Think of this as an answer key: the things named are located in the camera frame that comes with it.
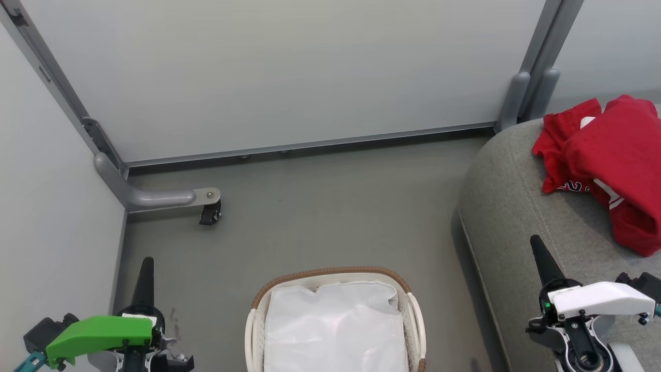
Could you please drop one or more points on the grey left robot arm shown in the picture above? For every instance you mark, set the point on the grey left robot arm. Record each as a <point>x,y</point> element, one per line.
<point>103,364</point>

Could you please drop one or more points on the grey partition corner post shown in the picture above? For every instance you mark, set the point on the grey partition corner post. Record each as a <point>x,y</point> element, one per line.
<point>51,72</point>

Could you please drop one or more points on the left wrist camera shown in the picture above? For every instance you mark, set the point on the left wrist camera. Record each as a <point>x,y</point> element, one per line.
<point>46,330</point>

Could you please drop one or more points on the grey partition bottom rail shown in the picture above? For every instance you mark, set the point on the grey partition bottom rail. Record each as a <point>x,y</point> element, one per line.
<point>310,143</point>

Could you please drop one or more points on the grey fabric sofa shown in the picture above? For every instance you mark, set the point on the grey fabric sofa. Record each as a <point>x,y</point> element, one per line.
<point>516,217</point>

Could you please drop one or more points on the grey partition foot bracket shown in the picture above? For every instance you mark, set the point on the grey partition foot bracket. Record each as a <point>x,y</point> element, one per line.
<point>155,197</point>

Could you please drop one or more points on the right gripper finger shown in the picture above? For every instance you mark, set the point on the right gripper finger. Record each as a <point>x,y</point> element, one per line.
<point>545,263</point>

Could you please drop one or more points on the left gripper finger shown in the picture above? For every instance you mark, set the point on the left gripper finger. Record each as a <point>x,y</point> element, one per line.
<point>144,284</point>

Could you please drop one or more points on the white basket liner cloth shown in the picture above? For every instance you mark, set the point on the white basket liner cloth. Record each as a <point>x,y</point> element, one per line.
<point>335,330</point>

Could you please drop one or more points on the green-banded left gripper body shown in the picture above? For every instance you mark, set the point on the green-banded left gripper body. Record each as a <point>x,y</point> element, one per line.
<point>98,333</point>

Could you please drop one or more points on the white basket with brown rim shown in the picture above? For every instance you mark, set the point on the white basket with brown rim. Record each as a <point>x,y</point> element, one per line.
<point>413,320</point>

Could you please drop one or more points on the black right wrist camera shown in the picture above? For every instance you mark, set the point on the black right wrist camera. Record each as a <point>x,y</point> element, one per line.
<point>643,284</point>

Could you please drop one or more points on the teal left camera plug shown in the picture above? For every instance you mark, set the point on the teal left camera plug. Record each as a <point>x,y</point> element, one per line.
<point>28,362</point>

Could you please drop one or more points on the red sports jersey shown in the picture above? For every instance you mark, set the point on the red sports jersey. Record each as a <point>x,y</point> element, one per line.
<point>619,155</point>

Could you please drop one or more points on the grey partition post with foot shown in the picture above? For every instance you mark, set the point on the grey partition post with foot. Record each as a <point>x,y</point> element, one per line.
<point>552,72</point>
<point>526,77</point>

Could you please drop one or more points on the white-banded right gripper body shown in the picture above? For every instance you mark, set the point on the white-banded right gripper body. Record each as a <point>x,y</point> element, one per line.
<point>599,299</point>

